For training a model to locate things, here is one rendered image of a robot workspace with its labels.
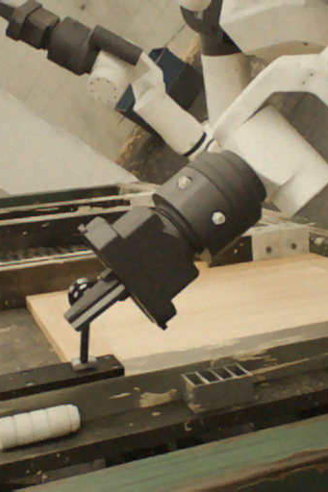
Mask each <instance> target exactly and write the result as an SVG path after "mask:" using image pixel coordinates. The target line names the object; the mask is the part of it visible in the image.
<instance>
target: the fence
mask: <svg viewBox="0 0 328 492"><path fill-rule="evenodd" d="M120 362H122V363H123V366H124V367H125V375H124V377H119V378H114V379H108V380H103V381H94V382H89V383H83V384H78V385H72V387H68V388H63V389H57V390H52V391H46V392H41V393H36V394H31V395H27V396H21V398H16V399H10V400H6V401H0V418H4V417H9V416H11V417H13V416H14V415H19V414H23V413H28V414H30V412H34V411H40V410H45V409H46V408H48V407H54V406H68V405H72V406H76V407H77V409H78V413H79V418H80V421H84V420H88V419H93V418H97V417H103V416H107V415H113V414H117V413H121V412H127V410H131V409H137V408H141V407H146V406H154V405H160V404H164V403H169V402H174V401H179V399H181V384H180V374H186V373H190V372H194V371H200V370H205V369H211V368H216V367H220V366H226V365H230V363H236V362H237V363H238V365H239V366H240V367H241V368H243V369H244V370H246V371H248V372H249V373H250V374H251V373H252V374H253V383H255V382H261V381H270V380H274V379H279V378H283V377H288V376H294V375H298V373H303V372H308V371H313V370H317V369H322V368H326V367H328V320H327V321H322V322H316V323H312V324H305V325H300V327H297V326H295V328H289V329H284V330H279V331H273V332H263V333H257V334H252V335H246V336H241V337H236V338H230V339H225V341H219V342H214V343H208V344H203V345H198V346H192V347H187V348H181V349H176V350H170V351H165V352H161V353H160V354H154V355H149V356H143V357H133V358H128V359H122V360H120Z"/></svg>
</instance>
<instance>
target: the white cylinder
mask: <svg viewBox="0 0 328 492"><path fill-rule="evenodd" d="M79 428H80V418H79V413H78V409H77V407H76V406H72V405H68V406H54V407H48V408H46V409H45V410H40V411H34V412H30V414H28V413H23V414H19V415H14V416H13V417H11V416H9V417H4V418H0V450H6V449H9V448H14V447H16V446H18V447H19V446H24V445H29V444H32V442H33V441H34V442H38V441H42V440H47V439H48V438H50V439H52V438H57V437H61V436H67V435H69V434H70V433H76V431H77V429H79Z"/></svg>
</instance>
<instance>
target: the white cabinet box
mask: <svg viewBox="0 0 328 492"><path fill-rule="evenodd" d="M115 182H126V183H129V182H139V180H138V179H137V178H136V176H133V175H132V174H131V173H130V172H128V171H127V170H125V169H124V168H122V167H120V166H118V165H117V163H115V162H114V161H112V160H110V159H108V158H106V157H105V156H103V155H102V154H100V153H99V151H97V150H95V149H93V148H92V147H90V146H89V145H87V144H86V143H85V142H83V141H81V139H80V138H78V137H77V136H75V135H72V134H71V133H69V132H68V131H66V130H65V129H64V128H63V127H62V126H59V125H57V124H56V123H54V122H53V121H51V120H50V119H47V118H46V116H44V115H43V114H41V113H40V112H38V111H35V110H34V109H32V108H31V107H29V105H28V104H26V103H24V102H22V101H21V100H19V99H18V98H16V97H15V96H12V94H11V93H9V92H8V91H6V90H5V89H4V88H2V87H0V187H1V188H3V189H4V190H6V192H8V193H9V194H11V195H13V194H21V193H32V192H42V191H52V189H62V188H72V187H81V186H91V185H110V184H115Z"/></svg>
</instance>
